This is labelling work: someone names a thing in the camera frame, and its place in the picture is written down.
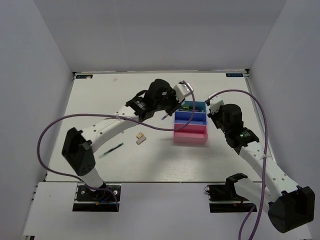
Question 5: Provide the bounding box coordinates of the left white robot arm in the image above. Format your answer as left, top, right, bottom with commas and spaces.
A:
61, 79, 191, 200

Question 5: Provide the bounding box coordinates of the dark blue container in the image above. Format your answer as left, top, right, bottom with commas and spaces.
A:
173, 111, 209, 126

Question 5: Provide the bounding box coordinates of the pink container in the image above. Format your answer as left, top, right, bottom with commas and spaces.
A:
173, 124, 208, 145

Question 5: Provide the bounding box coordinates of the purple cable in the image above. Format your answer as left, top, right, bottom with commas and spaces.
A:
37, 81, 197, 212
207, 89, 269, 240

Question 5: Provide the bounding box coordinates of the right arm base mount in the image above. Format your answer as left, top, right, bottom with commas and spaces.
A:
204, 184, 257, 213

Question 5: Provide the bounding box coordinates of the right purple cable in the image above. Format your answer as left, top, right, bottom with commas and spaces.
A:
207, 89, 269, 240

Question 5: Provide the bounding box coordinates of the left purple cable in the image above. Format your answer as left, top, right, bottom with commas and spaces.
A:
37, 81, 197, 212

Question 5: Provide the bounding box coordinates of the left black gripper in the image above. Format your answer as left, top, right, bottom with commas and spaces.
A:
154, 86, 185, 116

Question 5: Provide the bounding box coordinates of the green pen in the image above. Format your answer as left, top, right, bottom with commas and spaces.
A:
98, 142, 124, 159

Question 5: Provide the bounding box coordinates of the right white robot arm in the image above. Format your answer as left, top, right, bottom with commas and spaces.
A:
208, 101, 315, 233

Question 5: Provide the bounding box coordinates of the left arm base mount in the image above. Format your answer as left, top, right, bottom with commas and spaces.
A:
72, 184, 122, 212

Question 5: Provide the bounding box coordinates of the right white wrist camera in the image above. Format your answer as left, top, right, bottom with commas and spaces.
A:
205, 92, 224, 118

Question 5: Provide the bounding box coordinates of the right corner label sticker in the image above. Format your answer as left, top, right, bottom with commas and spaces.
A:
225, 73, 244, 78

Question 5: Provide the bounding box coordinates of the white eraser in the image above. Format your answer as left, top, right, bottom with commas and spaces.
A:
136, 136, 147, 145

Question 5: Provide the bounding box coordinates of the corner label sticker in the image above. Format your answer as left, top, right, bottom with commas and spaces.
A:
225, 73, 244, 78
75, 74, 93, 79

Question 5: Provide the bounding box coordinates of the left corner label sticker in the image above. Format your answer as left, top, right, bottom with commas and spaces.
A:
75, 74, 93, 79

